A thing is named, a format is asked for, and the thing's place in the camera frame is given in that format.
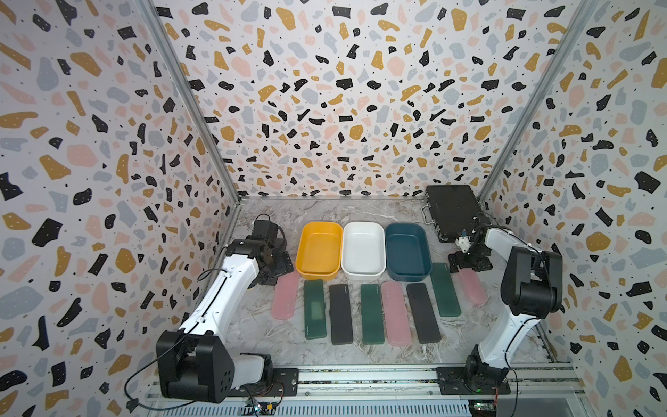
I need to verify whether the pink pencil case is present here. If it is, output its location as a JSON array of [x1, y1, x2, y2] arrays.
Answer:
[[380, 281, 412, 348], [459, 269, 488, 307], [270, 272, 300, 321]]

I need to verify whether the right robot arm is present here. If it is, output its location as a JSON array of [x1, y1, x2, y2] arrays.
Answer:
[[455, 224, 563, 389]]

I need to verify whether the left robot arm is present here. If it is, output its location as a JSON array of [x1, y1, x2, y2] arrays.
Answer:
[[156, 215, 293, 403]]

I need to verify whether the yellow storage box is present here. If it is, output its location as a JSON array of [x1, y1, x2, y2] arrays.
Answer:
[[296, 222, 343, 281]]

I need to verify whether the dark teal storage box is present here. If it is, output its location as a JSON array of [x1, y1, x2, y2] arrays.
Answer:
[[385, 222, 433, 283]]

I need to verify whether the light green pencil case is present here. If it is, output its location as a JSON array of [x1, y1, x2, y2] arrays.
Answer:
[[303, 280, 328, 340]]

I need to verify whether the dark grey pencil case left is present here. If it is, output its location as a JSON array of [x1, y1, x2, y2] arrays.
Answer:
[[329, 284, 354, 346]]

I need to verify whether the dark grey pencil case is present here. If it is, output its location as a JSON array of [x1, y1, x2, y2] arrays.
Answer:
[[406, 283, 441, 344], [329, 284, 354, 346]]

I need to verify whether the dark grey pencil case right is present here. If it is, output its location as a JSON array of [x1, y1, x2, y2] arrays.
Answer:
[[406, 283, 441, 344]]

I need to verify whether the white storage box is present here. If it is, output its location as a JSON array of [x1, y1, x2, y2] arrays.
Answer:
[[341, 222, 387, 281]]

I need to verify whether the black briefcase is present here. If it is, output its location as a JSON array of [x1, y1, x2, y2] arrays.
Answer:
[[422, 185, 492, 243]]

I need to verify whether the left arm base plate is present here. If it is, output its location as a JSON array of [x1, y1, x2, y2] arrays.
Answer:
[[228, 368, 300, 398]]

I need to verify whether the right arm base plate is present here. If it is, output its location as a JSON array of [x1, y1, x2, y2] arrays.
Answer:
[[435, 367, 512, 395]]

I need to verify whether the aluminium rail frame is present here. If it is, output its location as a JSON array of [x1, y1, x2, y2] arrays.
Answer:
[[145, 363, 595, 416]]

